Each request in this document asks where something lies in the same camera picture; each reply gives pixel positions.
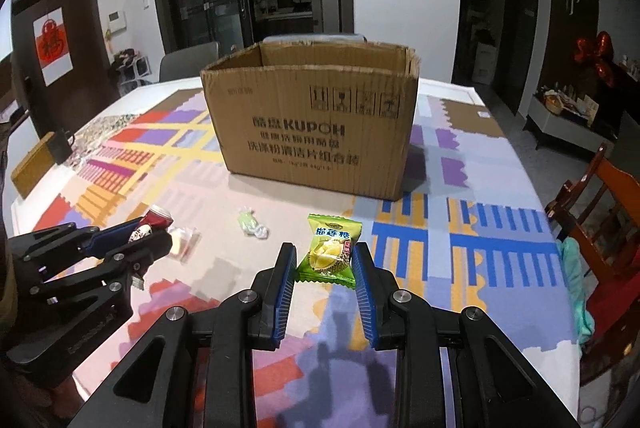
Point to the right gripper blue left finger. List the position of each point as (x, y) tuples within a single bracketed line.
[(154, 385)]

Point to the red heart balloons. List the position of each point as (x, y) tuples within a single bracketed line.
[(598, 53)]

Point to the pale green wrapped candy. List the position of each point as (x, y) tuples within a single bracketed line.
[(250, 226)]

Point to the red fu door poster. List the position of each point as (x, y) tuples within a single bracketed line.
[(53, 51)]

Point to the green durian candy packet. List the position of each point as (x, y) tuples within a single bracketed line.
[(329, 257)]

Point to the white shoe rack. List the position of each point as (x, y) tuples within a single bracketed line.
[(129, 70)]

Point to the red snack packet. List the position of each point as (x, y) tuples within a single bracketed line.
[(155, 219)]

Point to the teal cloth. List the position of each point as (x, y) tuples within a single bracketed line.
[(571, 263)]

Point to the white clear wafer packet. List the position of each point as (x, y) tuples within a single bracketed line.
[(184, 240)]

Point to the grey chair middle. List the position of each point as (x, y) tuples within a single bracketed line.
[(315, 37)]

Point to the grey chair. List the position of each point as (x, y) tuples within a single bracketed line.
[(315, 37), (188, 62)]

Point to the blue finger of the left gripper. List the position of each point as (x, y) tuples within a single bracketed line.
[(105, 240), (136, 258)]

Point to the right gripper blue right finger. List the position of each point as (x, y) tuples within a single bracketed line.
[(450, 364)]

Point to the black mug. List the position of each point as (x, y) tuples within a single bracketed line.
[(61, 145)]

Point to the brown cardboard box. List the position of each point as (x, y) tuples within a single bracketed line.
[(330, 115)]

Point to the white low cabinet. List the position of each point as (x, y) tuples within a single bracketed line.
[(564, 135)]

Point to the grey chair left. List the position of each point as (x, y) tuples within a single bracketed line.
[(188, 62)]

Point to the red wooden chair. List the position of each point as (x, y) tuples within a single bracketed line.
[(601, 212)]

